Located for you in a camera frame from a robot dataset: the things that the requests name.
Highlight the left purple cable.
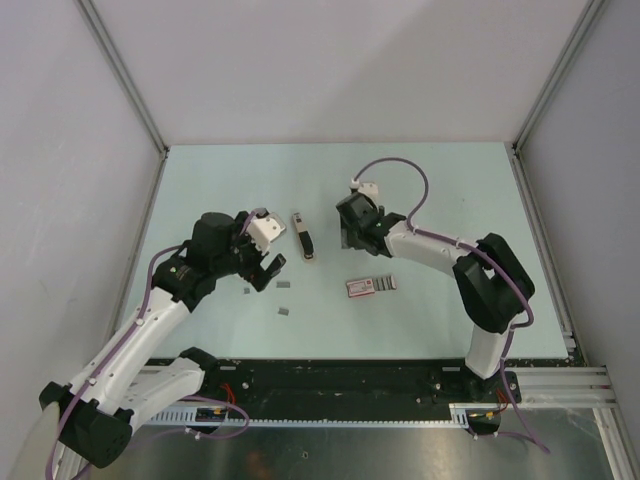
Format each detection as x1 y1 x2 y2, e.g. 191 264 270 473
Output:
44 205 250 479

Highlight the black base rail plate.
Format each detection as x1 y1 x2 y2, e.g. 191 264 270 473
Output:
164 357 524 421

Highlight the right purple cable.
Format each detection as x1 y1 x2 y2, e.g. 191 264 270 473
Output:
352 157 551 454

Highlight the red white staple box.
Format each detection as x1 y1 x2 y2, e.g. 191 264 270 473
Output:
345 274 398 299

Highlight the grey slotted cable duct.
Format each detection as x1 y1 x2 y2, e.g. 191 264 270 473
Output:
146 403 502 429

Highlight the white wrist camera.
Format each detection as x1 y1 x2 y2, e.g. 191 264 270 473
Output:
246 211 287 256
349 178 379 202

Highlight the right aluminium corner post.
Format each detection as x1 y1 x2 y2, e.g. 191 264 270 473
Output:
512 0 606 151

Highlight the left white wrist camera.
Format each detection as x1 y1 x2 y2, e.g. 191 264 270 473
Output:
246 211 287 256

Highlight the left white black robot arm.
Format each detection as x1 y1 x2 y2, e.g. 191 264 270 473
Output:
39 209 286 468

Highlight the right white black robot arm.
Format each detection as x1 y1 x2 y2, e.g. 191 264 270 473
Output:
336 192 535 401

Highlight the aluminium corner post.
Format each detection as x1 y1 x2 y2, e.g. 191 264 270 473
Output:
74 0 169 154
512 0 606 151

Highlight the left aluminium corner post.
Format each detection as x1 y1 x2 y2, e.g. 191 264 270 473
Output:
74 0 169 154

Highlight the purple cable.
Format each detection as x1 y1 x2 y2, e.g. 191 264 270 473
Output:
44 205 250 479
352 157 551 454

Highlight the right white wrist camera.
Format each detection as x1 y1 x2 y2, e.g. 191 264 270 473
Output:
349 178 379 202

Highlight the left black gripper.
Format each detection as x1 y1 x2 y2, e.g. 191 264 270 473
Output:
212 211 285 290

